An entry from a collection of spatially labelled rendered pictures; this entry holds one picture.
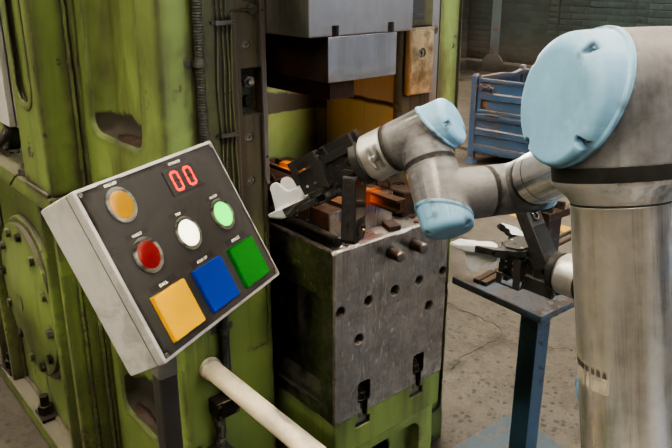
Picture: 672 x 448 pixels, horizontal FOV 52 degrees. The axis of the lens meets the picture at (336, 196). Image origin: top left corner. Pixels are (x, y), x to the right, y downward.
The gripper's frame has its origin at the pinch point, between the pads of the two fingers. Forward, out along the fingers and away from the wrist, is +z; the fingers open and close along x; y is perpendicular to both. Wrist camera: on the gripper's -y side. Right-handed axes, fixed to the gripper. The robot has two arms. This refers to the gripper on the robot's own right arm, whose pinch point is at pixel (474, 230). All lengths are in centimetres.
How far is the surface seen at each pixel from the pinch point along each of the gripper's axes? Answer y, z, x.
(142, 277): -7, 8, -66
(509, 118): 59, 228, 330
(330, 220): 3.7, 30.7, -11.9
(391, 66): -29.0, 30.7, 6.0
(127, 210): -15, 14, -65
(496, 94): 42, 241, 329
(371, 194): -0.7, 28.6, -1.4
